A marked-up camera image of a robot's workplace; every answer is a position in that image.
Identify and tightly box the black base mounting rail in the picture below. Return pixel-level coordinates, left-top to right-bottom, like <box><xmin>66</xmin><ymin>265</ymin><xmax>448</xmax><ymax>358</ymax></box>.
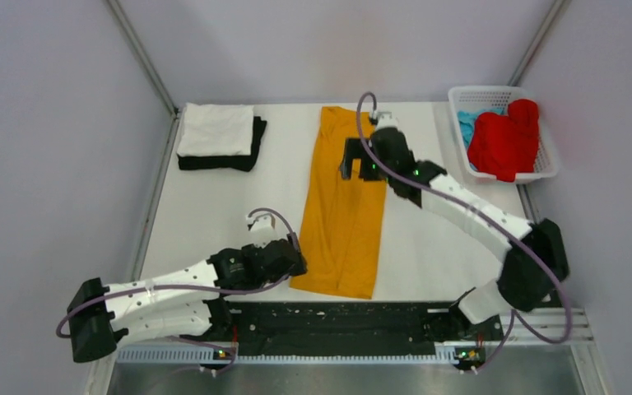
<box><xmin>179</xmin><ymin>300</ymin><xmax>505</xmax><ymax>360</ymax></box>

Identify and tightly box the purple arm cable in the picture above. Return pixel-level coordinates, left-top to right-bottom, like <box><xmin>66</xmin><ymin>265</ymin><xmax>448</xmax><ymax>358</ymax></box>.
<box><xmin>55</xmin><ymin>207</ymin><xmax>302</xmax><ymax>377</ymax></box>
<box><xmin>355</xmin><ymin>91</ymin><xmax>574</xmax><ymax>374</ymax></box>

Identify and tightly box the aluminium frame post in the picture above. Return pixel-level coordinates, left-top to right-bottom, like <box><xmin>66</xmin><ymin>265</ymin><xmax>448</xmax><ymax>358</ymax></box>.
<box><xmin>507</xmin><ymin>0</ymin><xmax>572</xmax><ymax>86</ymax></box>
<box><xmin>103</xmin><ymin>0</ymin><xmax>179</xmax><ymax>117</ymax></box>

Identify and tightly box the white slotted cable duct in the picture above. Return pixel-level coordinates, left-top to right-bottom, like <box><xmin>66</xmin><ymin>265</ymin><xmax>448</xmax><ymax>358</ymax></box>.
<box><xmin>116</xmin><ymin>345</ymin><xmax>480</xmax><ymax>365</ymax></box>

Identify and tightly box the aluminium frame post left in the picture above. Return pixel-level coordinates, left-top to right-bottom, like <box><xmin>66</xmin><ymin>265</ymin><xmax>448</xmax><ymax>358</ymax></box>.
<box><xmin>103</xmin><ymin>0</ymin><xmax>179</xmax><ymax>117</ymax></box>

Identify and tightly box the aluminium frame post right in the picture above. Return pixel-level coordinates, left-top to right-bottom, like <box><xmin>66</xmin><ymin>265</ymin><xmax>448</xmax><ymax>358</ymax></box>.
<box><xmin>507</xmin><ymin>0</ymin><xmax>572</xmax><ymax>86</ymax></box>

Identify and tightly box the red t-shirt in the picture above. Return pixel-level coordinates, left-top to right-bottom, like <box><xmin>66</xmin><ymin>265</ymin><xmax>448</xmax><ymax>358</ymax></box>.
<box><xmin>467</xmin><ymin>99</ymin><xmax>540</xmax><ymax>182</ymax></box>

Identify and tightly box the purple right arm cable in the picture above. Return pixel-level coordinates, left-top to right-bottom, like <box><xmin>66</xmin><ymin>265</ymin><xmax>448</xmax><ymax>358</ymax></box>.
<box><xmin>355</xmin><ymin>91</ymin><xmax>574</xmax><ymax>374</ymax></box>

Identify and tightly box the light blue t-shirt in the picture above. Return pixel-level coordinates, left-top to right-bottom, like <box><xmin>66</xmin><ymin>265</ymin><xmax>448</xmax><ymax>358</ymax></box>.
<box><xmin>457</xmin><ymin>108</ymin><xmax>504</xmax><ymax>149</ymax></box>

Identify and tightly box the yellow t-shirt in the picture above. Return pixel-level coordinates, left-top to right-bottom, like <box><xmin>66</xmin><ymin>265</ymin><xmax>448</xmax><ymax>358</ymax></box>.
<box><xmin>290</xmin><ymin>106</ymin><xmax>387</xmax><ymax>300</ymax></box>

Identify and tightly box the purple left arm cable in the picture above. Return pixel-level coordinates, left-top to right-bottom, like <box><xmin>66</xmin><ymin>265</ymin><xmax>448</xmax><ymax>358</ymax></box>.
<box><xmin>55</xmin><ymin>207</ymin><xmax>302</xmax><ymax>377</ymax></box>

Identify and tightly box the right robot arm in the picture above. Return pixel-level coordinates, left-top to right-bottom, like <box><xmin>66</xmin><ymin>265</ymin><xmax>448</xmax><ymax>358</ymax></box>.
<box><xmin>339</xmin><ymin>128</ymin><xmax>569</xmax><ymax>339</ymax></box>

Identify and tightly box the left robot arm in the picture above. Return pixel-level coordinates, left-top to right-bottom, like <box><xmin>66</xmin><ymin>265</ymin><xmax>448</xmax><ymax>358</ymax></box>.
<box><xmin>56</xmin><ymin>238</ymin><xmax>307</xmax><ymax>363</ymax></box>

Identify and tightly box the white folded t-shirt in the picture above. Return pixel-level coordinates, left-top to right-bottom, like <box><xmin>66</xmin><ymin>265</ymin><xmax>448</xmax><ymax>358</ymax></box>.
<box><xmin>176</xmin><ymin>103</ymin><xmax>254</xmax><ymax>157</ymax></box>

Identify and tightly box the black folded t-shirt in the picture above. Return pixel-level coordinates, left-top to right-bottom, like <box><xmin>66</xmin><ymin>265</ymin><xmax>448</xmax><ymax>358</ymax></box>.
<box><xmin>176</xmin><ymin>116</ymin><xmax>267</xmax><ymax>172</ymax></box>

